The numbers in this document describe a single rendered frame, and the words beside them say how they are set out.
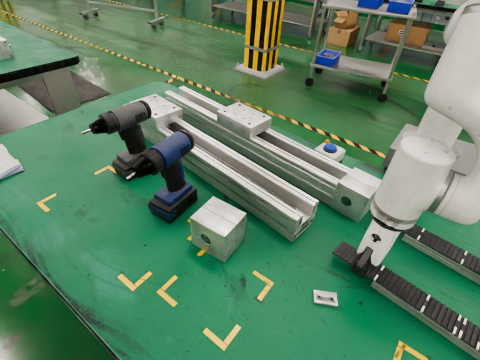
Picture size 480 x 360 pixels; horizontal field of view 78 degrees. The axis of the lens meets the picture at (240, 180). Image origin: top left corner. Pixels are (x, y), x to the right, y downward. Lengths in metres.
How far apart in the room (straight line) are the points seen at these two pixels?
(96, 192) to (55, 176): 0.16
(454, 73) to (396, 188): 0.19
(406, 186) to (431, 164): 0.05
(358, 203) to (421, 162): 0.35
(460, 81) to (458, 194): 0.17
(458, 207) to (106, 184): 0.86
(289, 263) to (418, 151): 0.38
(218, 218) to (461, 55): 0.52
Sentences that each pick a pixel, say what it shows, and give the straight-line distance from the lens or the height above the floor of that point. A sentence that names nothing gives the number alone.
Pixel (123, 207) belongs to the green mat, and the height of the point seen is 0.78.
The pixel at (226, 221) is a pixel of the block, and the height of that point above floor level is 0.87.
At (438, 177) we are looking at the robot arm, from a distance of 0.56.
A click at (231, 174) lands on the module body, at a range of 0.82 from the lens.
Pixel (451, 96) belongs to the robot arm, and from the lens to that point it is 0.55.
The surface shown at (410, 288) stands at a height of 0.81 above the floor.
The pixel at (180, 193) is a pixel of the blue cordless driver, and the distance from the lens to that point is 0.80.
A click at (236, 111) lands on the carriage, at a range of 1.06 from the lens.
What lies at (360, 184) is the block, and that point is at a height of 0.87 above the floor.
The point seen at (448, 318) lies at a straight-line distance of 0.78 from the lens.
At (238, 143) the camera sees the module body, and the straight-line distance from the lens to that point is 1.04.
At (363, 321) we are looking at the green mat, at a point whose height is 0.78.
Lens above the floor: 1.38
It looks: 40 degrees down
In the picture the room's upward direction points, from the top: 4 degrees clockwise
